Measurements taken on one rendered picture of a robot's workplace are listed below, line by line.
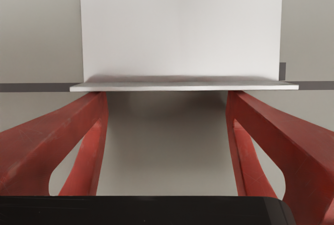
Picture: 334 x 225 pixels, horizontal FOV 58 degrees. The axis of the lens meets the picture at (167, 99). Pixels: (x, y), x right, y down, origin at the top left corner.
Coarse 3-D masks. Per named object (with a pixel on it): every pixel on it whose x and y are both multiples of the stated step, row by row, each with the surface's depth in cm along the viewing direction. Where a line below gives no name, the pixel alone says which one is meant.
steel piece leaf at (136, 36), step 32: (96, 0) 13; (128, 0) 13; (160, 0) 13; (192, 0) 13; (224, 0) 13; (256, 0) 13; (96, 32) 13; (128, 32) 13; (160, 32) 13; (192, 32) 13; (224, 32) 13; (256, 32) 13; (96, 64) 13; (128, 64) 13; (160, 64) 13; (192, 64) 13; (224, 64) 13; (256, 64) 13
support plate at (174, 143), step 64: (0, 0) 13; (64, 0) 13; (320, 0) 13; (0, 64) 13; (64, 64) 13; (320, 64) 13; (0, 128) 14; (128, 128) 14; (192, 128) 14; (128, 192) 14; (192, 192) 14
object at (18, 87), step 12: (0, 84) 13; (12, 84) 13; (24, 84) 13; (36, 84) 13; (48, 84) 13; (60, 84) 13; (72, 84) 13; (300, 84) 13; (312, 84) 13; (324, 84) 13
